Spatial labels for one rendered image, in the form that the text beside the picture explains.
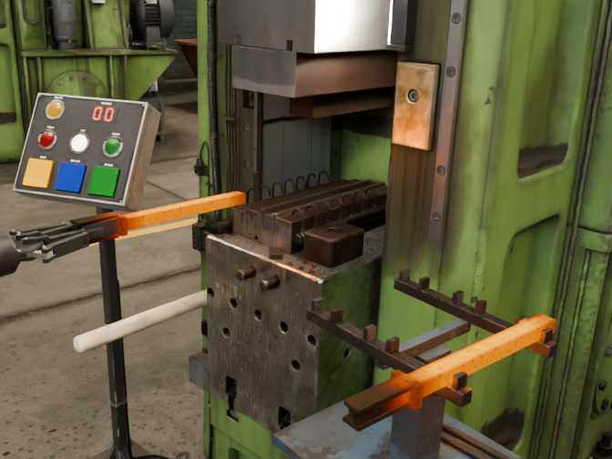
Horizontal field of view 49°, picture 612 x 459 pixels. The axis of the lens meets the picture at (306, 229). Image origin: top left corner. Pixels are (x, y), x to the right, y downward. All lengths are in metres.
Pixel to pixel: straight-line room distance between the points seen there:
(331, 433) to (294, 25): 0.81
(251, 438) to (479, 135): 0.95
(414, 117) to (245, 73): 0.40
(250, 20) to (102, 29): 4.99
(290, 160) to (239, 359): 0.56
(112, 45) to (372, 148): 4.76
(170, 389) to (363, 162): 1.28
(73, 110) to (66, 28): 4.39
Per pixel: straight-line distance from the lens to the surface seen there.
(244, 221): 1.65
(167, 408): 2.67
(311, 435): 1.25
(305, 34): 1.43
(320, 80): 1.52
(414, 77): 1.42
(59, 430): 2.64
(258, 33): 1.53
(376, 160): 1.95
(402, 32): 1.41
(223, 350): 1.76
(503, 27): 1.35
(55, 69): 6.36
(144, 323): 1.90
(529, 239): 1.76
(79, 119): 1.92
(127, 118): 1.85
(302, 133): 1.89
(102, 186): 1.81
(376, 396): 0.85
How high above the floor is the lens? 1.48
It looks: 19 degrees down
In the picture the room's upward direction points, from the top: 2 degrees clockwise
